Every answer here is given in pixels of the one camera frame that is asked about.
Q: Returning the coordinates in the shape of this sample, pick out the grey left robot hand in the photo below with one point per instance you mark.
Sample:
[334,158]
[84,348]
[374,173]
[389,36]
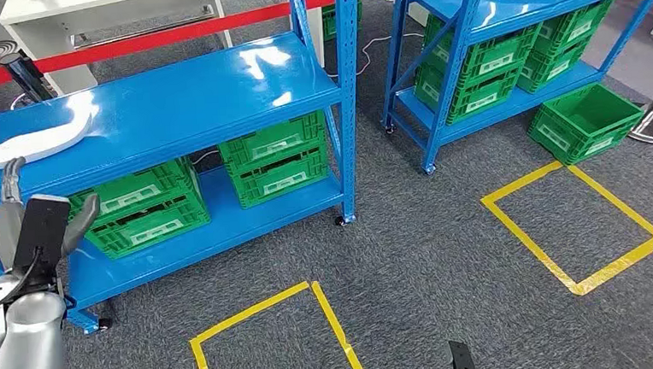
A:
[6,231]

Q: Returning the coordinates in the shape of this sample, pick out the white curved plastic part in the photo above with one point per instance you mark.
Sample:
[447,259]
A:
[35,145]

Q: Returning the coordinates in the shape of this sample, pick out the green plastic crate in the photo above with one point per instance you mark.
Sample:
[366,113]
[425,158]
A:
[552,70]
[495,62]
[134,198]
[562,135]
[329,24]
[148,234]
[578,29]
[281,183]
[480,103]
[273,144]

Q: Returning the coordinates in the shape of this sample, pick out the wide blue metal rack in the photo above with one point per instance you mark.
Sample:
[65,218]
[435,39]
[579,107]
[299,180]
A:
[185,101]

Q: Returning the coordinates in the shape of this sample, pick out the red barrier belt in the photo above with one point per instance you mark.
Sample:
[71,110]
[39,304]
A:
[181,36]

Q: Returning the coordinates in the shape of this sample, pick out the black barrier post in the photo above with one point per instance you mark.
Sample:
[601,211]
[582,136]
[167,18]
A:
[25,77]

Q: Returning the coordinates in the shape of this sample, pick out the black robot bracket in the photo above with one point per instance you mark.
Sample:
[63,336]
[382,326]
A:
[462,362]

